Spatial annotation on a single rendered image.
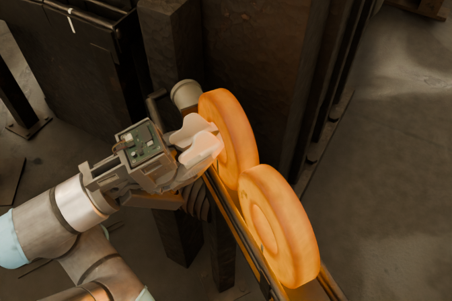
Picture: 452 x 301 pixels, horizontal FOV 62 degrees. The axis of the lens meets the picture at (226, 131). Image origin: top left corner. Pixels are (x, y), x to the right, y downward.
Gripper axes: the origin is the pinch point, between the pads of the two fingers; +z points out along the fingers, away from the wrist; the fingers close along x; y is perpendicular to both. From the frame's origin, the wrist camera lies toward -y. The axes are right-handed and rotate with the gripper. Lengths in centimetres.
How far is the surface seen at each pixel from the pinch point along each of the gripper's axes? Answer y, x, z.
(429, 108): -98, 29, 85
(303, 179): -73, 19, 19
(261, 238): -4.1, -15.2, -3.0
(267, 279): -2.5, -20.5, -4.9
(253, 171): 4.7, -10.6, 0.0
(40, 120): -58, 91, -58
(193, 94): -3.3, 12.8, -1.2
